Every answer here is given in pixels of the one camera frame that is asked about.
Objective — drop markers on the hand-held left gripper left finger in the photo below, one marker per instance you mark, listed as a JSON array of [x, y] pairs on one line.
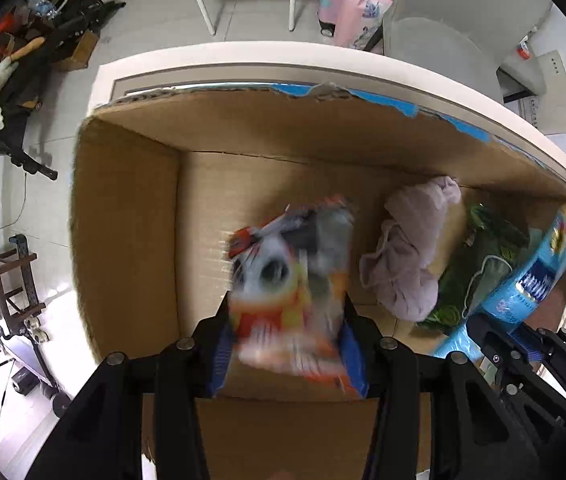
[[220, 360]]

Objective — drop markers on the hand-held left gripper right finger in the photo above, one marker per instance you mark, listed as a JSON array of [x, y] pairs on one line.
[[355, 362]]

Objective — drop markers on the orange white snack packet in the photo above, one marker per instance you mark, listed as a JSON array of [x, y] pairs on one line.
[[288, 270]]

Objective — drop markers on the brown cardboard box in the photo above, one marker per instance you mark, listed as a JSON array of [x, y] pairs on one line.
[[128, 240]]

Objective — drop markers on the light blue tissue packet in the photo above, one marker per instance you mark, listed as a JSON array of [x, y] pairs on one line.
[[538, 280]]

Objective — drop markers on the green snack packet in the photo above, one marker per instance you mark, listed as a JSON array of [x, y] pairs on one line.
[[485, 260]]

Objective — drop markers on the lilac cloth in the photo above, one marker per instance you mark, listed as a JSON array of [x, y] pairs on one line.
[[408, 260]]

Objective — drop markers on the black wheeled stand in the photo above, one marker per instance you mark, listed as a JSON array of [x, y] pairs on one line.
[[38, 360]]

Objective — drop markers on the small black box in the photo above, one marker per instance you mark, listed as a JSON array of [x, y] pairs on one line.
[[24, 381]]

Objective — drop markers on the dark wooden chair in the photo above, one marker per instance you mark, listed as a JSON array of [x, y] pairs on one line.
[[10, 280]]

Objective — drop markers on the black tripod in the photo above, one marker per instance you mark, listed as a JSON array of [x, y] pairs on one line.
[[18, 157]]

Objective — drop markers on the small red white bottle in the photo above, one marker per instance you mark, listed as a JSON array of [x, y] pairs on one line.
[[525, 48]]

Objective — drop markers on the grey upholstered chair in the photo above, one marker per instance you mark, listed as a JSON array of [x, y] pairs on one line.
[[438, 45]]

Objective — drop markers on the small wooden box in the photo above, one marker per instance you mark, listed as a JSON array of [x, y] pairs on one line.
[[80, 50]]

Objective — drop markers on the pink paper bag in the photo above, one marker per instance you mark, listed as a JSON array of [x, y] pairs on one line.
[[360, 15]]

